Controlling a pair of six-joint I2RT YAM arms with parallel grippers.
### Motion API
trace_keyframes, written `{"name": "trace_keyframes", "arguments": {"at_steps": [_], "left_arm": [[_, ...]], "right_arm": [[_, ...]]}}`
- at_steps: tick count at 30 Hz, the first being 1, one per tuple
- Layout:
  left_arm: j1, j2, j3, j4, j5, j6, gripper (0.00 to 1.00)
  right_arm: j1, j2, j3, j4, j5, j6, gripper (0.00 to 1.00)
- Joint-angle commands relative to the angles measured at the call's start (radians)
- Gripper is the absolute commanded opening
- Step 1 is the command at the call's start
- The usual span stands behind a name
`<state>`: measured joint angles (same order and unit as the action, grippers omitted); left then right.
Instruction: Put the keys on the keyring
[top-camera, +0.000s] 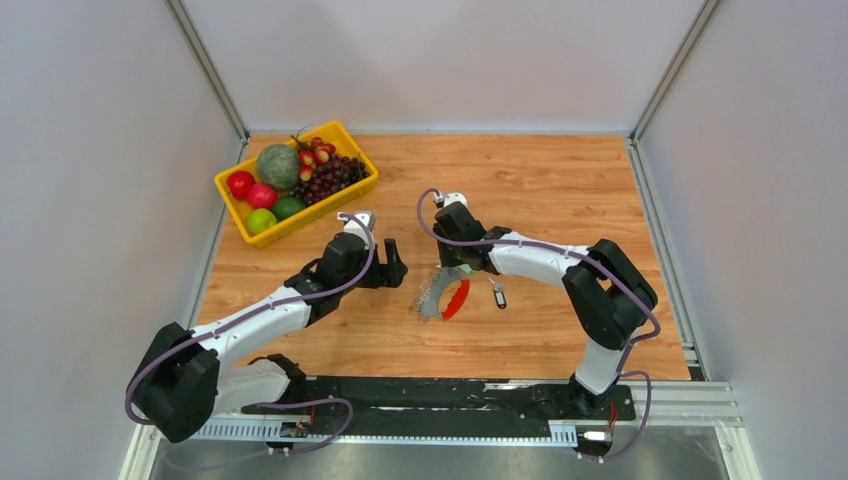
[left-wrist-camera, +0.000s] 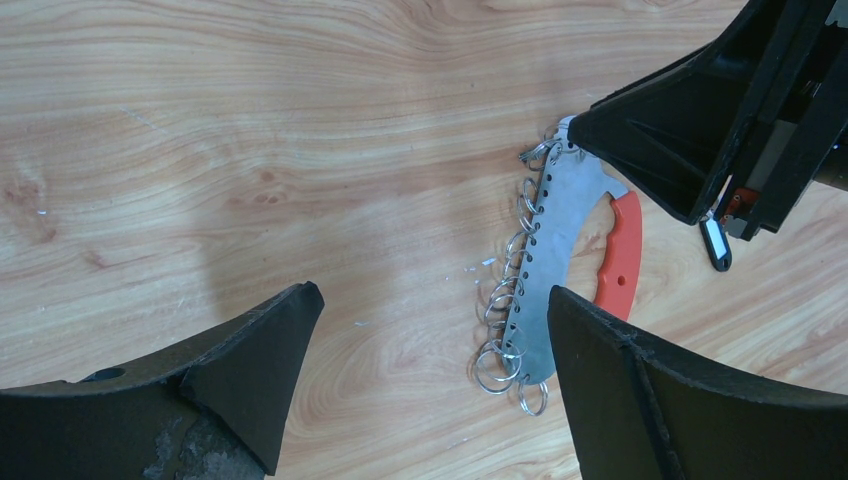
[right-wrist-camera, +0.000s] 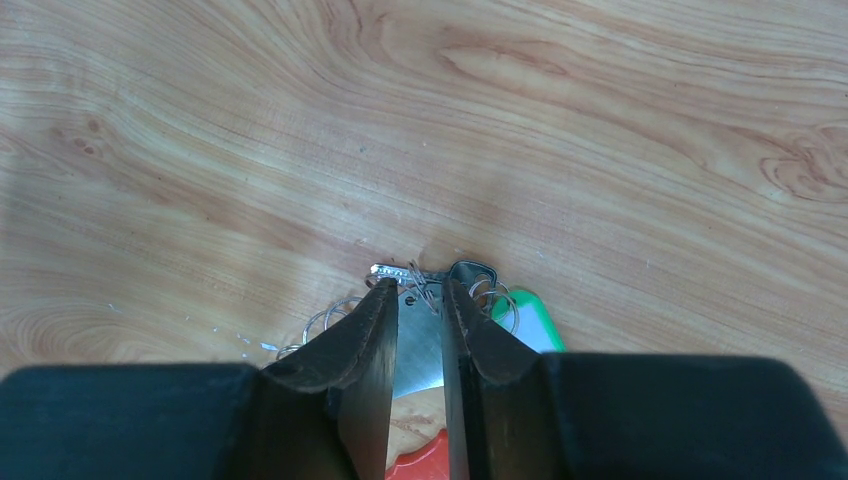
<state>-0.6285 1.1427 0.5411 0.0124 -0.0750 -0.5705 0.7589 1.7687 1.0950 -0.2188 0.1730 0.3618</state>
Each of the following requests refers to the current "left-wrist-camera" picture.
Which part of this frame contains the metal key holder red handle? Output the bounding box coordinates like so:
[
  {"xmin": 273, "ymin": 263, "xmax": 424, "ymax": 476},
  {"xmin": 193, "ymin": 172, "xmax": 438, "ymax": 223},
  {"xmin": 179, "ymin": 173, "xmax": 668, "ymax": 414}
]
[{"xmin": 472, "ymin": 117, "xmax": 643, "ymax": 417}]

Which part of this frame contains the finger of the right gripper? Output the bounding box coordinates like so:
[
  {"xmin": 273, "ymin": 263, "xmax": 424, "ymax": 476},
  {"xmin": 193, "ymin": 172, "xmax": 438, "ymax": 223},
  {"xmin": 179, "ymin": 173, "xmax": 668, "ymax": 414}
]
[
  {"xmin": 731, "ymin": 1, "xmax": 847, "ymax": 241},
  {"xmin": 567, "ymin": 1, "xmax": 786, "ymax": 225}
]

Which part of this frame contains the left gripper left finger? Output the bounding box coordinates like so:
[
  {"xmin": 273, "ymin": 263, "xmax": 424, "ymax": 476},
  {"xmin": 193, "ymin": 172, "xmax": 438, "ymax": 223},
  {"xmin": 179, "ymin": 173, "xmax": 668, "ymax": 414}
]
[{"xmin": 1, "ymin": 282, "xmax": 325, "ymax": 479}]

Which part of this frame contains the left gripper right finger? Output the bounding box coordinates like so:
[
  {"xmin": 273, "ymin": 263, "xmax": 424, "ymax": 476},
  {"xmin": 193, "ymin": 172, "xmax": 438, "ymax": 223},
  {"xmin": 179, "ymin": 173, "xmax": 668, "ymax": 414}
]
[{"xmin": 548, "ymin": 286, "xmax": 847, "ymax": 479}]

